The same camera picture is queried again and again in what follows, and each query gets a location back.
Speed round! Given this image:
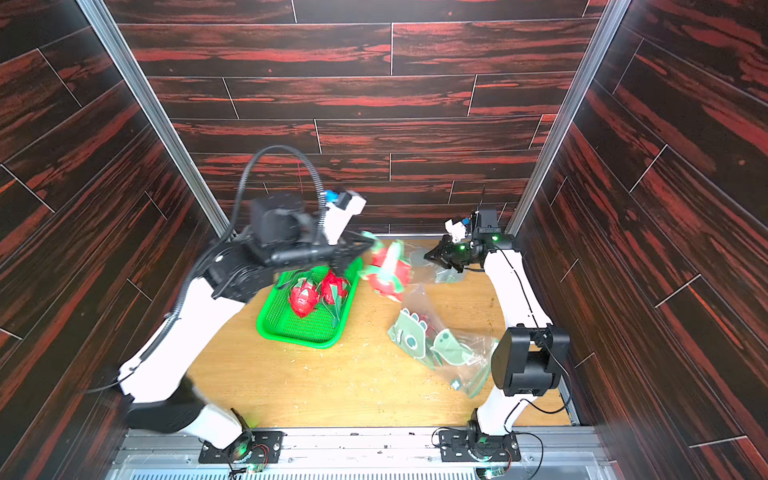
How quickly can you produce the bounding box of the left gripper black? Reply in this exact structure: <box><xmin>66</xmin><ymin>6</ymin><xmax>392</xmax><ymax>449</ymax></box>
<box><xmin>264</xmin><ymin>228</ymin><xmax>373</xmax><ymax>279</ymax></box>

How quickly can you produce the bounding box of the red dragon fruit toy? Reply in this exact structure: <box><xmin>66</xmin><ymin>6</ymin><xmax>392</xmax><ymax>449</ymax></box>
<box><xmin>289</xmin><ymin>278</ymin><xmax>320</xmax><ymax>318</ymax></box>
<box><xmin>320</xmin><ymin>270</ymin><xmax>350</xmax><ymax>306</ymax></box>

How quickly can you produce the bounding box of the clear zip-top bag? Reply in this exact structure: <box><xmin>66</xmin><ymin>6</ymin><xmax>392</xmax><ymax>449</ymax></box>
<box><xmin>387</xmin><ymin>284</ymin><xmax>498</xmax><ymax>399</ymax></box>
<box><xmin>404</xmin><ymin>241</ymin><xmax>467</xmax><ymax>286</ymax></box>

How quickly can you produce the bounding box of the green perforated plastic tray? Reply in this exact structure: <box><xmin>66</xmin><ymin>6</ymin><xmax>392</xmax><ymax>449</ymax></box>
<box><xmin>257</xmin><ymin>259</ymin><xmax>363</xmax><ymax>349</ymax></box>

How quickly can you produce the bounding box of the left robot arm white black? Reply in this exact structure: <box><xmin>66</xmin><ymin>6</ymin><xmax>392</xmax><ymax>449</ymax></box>
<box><xmin>118</xmin><ymin>232</ymin><xmax>374</xmax><ymax>450</ymax></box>

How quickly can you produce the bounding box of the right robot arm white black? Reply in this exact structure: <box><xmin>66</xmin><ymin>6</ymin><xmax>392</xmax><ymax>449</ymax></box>
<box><xmin>424</xmin><ymin>234</ymin><xmax>570</xmax><ymax>437</ymax></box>

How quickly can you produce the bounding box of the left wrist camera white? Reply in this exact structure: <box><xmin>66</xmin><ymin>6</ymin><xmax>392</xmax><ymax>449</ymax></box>
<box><xmin>323</xmin><ymin>190</ymin><xmax>367</xmax><ymax>245</ymax></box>

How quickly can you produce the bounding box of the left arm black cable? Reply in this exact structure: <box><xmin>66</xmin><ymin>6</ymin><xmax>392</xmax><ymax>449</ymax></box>
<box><xmin>83</xmin><ymin>143</ymin><xmax>328</xmax><ymax>397</ymax></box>

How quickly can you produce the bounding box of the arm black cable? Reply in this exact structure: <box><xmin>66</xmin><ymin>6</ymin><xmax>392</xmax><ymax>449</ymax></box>
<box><xmin>83</xmin><ymin>143</ymin><xmax>328</xmax><ymax>397</ymax></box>
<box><xmin>431</xmin><ymin>245</ymin><xmax>574</xmax><ymax>480</ymax></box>

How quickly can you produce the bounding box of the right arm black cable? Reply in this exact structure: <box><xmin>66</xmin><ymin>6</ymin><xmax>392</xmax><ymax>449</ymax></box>
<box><xmin>431</xmin><ymin>245</ymin><xmax>574</xmax><ymax>480</ymax></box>

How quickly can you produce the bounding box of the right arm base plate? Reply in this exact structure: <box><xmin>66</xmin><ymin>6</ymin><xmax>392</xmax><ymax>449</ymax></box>
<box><xmin>431</xmin><ymin>427</ymin><xmax>521</xmax><ymax>463</ymax></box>

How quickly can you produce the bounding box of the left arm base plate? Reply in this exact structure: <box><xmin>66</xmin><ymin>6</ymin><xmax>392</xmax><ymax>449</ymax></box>
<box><xmin>198</xmin><ymin>429</ymin><xmax>285</xmax><ymax>466</ymax></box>

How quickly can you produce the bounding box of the aluminium front rail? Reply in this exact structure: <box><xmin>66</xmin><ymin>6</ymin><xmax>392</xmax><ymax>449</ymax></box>
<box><xmin>106</xmin><ymin>426</ymin><xmax>620</xmax><ymax>479</ymax></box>

